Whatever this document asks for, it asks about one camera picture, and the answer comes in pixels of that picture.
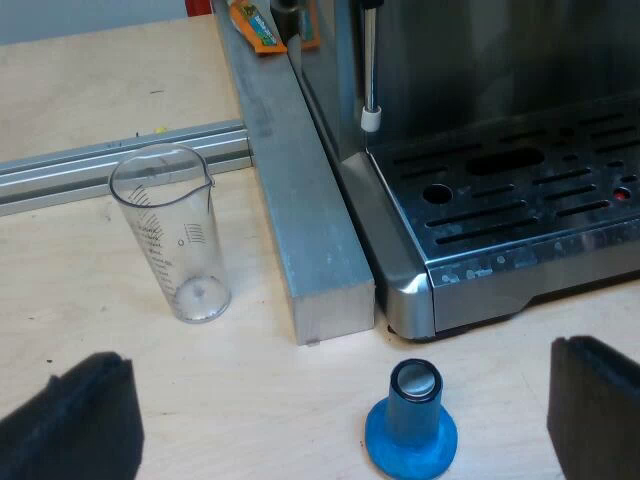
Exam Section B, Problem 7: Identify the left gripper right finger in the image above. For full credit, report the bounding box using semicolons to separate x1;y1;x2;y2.
546;335;640;480

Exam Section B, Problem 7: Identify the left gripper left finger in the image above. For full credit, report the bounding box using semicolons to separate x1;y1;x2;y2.
0;351;146;480

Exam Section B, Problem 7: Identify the bright blue tamper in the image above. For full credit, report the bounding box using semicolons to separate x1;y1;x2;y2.
364;358;459;480

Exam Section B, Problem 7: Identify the clear measuring glass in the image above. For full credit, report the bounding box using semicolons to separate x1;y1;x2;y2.
108;142;232;325

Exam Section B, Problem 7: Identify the steel espresso machine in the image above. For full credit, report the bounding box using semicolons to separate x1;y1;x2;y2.
269;0;640;343

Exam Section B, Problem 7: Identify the metal block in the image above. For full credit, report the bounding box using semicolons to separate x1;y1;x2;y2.
211;0;377;348

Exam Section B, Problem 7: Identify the orange packet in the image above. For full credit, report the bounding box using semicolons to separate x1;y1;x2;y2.
228;0;289;57

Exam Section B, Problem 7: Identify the aluminium rail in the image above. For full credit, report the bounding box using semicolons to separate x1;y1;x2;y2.
0;118;257;218

